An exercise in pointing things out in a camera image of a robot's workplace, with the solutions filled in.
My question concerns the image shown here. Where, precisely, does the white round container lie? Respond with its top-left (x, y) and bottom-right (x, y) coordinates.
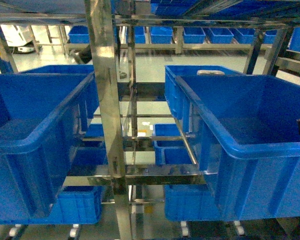
top-left (196, 69), bottom-right (225, 76)

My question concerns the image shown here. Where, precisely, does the large blue storage bin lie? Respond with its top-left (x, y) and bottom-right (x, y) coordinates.
top-left (175, 75), bottom-right (300, 221)

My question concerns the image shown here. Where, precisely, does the left large blue bin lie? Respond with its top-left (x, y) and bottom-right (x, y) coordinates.
top-left (0, 73), bottom-right (98, 221)

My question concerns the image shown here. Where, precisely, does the stainless steel rack frame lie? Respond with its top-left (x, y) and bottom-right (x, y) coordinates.
top-left (0, 0), bottom-right (300, 238)

